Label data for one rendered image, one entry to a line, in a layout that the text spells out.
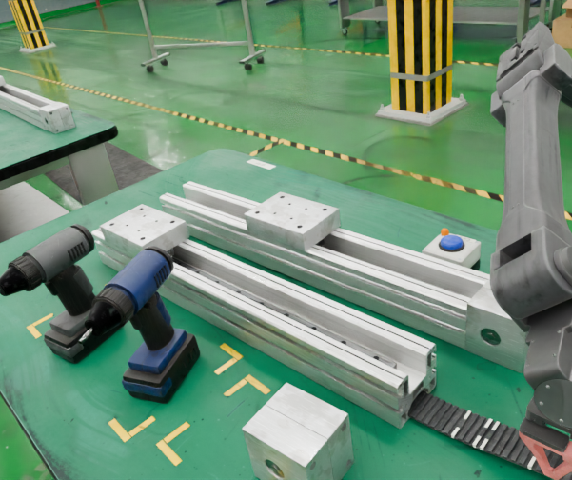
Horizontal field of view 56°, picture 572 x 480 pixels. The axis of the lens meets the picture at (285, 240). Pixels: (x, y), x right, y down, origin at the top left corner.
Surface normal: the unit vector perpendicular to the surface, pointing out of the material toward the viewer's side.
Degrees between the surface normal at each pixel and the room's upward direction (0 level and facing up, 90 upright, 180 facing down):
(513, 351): 90
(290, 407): 0
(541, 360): 43
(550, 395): 90
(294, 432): 0
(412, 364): 90
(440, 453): 0
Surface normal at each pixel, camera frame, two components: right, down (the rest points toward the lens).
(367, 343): -0.67, 0.46
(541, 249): -0.81, -0.53
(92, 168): 0.66, 0.30
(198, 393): -0.14, -0.85
